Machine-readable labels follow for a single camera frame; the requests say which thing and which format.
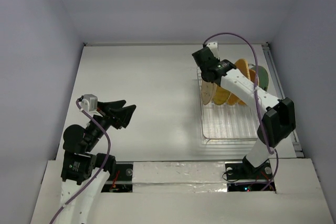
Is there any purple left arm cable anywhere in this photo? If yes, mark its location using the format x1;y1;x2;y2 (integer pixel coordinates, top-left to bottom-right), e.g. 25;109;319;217
49;97;112;224

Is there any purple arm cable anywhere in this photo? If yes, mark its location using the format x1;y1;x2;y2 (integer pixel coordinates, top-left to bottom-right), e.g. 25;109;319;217
49;97;112;224
202;33;279;190

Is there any beige leaf pattern plate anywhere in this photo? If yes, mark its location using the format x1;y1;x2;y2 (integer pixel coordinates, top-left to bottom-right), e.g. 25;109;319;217
201;80;216;105

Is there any large orange woven plate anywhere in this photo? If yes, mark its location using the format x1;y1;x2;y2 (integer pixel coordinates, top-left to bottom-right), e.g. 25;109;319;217
227;58;257;106

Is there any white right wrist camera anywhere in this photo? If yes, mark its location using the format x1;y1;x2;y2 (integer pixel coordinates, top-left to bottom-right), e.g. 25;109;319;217
203;41;220;59

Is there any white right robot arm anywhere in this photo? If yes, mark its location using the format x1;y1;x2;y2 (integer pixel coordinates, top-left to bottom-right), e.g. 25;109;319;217
192;45;296;178

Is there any green rim woven plate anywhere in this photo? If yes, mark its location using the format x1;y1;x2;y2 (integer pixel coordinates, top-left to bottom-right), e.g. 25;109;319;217
213;86;231;105

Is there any white foam front panel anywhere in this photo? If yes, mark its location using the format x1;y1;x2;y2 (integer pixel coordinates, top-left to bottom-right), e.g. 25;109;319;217
132;162;227;194

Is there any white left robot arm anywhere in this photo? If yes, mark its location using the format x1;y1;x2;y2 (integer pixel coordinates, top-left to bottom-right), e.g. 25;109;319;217
50;94;136;223

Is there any green flower pattern plate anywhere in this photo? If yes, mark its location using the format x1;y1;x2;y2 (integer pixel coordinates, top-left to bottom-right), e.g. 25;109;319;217
248;63;269;91

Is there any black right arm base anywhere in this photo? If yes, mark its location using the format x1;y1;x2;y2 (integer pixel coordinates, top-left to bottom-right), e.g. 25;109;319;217
223;162;273;183

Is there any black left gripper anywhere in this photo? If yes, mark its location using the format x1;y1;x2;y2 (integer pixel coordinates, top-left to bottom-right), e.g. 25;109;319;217
85;99;136;150

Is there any metal wire dish rack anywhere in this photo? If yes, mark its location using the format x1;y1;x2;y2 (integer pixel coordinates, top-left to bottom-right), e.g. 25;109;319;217
196;65;259;141

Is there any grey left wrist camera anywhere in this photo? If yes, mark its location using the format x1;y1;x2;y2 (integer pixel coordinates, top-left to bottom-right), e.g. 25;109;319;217
80;94;98;113

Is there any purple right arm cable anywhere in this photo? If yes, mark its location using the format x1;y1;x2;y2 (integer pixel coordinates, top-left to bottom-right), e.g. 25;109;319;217
202;33;279;190

